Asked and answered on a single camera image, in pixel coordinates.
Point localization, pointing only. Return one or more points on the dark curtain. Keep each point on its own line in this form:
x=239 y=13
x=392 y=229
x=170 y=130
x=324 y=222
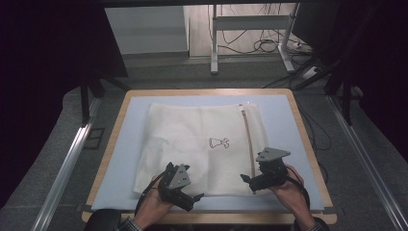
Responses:
x=381 y=64
x=41 y=64

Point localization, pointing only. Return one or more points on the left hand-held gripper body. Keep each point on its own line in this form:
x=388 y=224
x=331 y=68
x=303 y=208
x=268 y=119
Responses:
x=178 y=179

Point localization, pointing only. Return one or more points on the black floor socket cover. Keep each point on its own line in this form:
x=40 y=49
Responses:
x=94 y=138

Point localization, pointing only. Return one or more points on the black metal stand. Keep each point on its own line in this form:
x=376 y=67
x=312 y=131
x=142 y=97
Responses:
x=85 y=99
x=346 y=96

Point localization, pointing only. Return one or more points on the person's left hand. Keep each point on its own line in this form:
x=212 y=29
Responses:
x=153 y=205

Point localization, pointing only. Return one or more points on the white metal desk frame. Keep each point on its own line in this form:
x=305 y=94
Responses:
x=250 y=23

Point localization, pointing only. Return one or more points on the white mesh laundry bag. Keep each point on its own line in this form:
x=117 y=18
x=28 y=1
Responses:
x=192 y=128

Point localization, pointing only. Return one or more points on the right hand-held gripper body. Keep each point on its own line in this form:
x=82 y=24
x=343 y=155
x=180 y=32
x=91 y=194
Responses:
x=271 y=174

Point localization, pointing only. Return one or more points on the aluminium floor rail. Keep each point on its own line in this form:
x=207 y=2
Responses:
x=65 y=166
x=365 y=160

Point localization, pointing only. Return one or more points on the white cabinet panel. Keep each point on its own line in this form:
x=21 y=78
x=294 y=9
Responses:
x=146 y=29

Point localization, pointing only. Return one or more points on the white power strip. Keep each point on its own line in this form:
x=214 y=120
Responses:
x=310 y=72

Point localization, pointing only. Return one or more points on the light blue table mat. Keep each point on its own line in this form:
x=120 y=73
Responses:
x=122 y=166

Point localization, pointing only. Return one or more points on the wooden framed work board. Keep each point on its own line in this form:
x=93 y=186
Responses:
x=224 y=218

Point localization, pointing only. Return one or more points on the person's right hand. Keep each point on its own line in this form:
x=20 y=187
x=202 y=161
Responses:
x=292 y=195

